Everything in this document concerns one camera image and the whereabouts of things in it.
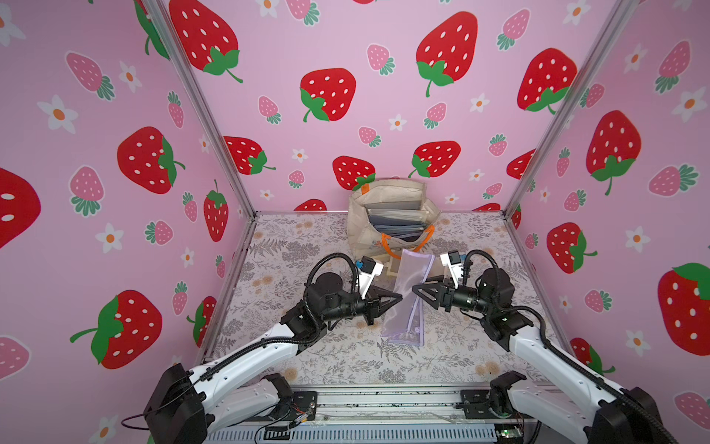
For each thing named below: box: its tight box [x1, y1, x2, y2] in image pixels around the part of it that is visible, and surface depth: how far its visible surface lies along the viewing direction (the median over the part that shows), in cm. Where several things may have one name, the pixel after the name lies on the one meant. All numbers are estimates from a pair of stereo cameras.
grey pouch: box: [364, 200, 429, 220], surface depth 105 cm
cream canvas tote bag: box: [347, 178, 441, 259], surface depth 103 cm
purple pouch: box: [380, 248, 436, 347], surface depth 69 cm
